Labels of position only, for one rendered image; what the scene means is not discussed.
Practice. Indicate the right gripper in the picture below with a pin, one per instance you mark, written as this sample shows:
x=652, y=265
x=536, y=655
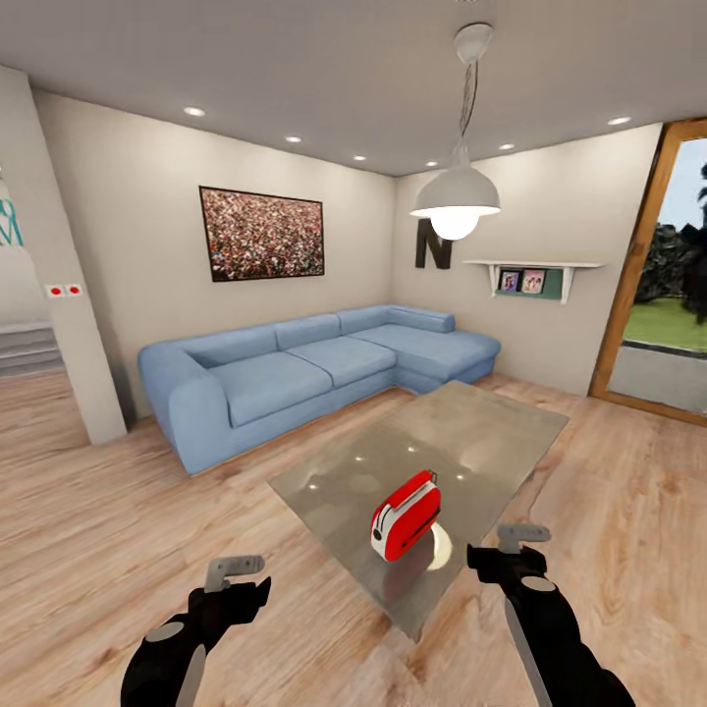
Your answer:
x=491, y=563

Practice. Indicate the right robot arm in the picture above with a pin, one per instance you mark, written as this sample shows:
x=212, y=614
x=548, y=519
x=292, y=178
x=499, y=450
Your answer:
x=561, y=669

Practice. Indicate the shelf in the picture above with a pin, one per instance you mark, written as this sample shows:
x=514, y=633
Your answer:
x=557, y=282

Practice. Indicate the coffee table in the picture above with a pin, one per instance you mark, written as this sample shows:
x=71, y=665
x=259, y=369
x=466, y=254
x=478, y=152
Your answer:
x=482, y=447

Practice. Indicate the room light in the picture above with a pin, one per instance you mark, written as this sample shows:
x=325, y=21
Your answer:
x=460, y=185

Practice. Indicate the radio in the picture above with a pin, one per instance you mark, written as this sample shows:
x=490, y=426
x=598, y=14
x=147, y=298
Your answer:
x=405, y=516

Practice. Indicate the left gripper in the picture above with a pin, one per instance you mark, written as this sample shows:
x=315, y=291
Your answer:
x=236, y=605

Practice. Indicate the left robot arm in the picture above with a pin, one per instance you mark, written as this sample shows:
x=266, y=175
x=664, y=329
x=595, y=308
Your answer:
x=167, y=668

